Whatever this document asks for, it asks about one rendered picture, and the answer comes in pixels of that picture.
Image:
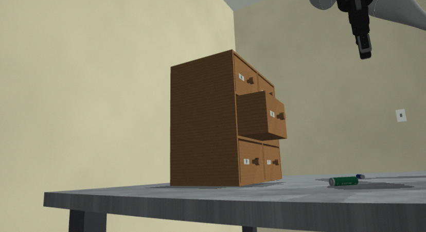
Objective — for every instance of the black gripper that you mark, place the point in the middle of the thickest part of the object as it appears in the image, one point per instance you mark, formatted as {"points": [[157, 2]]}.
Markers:
{"points": [[359, 20]]}

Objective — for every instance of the brown wooden chest of drawers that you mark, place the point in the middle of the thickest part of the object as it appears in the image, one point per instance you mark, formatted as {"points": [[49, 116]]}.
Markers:
{"points": [[204, 136]]}

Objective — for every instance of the green aa battery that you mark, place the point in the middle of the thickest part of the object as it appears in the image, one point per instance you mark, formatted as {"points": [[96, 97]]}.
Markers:
{"points": [[343, 181]]}

